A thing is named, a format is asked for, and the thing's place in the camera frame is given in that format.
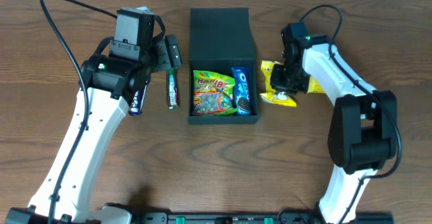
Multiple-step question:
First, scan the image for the yellow Hacks candy bag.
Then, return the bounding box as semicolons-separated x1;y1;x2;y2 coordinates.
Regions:
260;60;325;107

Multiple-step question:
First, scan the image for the blue Oreo cookie pack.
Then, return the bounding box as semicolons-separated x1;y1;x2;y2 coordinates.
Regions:
232;67;251;116

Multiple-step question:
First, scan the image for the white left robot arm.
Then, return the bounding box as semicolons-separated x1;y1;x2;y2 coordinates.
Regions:
5;34;182;223

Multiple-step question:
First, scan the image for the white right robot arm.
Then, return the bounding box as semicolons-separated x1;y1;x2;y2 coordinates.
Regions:
270;22;401;223

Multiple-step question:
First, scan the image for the green red candy bar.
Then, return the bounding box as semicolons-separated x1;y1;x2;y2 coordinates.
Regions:
167;67;179;109

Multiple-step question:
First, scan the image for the black open box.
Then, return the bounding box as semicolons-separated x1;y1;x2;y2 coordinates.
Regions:
188;7;259;125

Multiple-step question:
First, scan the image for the green Haribo gummy bag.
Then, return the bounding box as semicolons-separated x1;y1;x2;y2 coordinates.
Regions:
192;70;237;116

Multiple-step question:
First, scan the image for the blue Dairy Milk chocolate bar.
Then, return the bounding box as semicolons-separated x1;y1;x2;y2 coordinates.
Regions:
129;85;147;116

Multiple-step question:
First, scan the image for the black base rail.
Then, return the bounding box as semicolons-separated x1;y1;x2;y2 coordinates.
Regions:
101;211;395;224

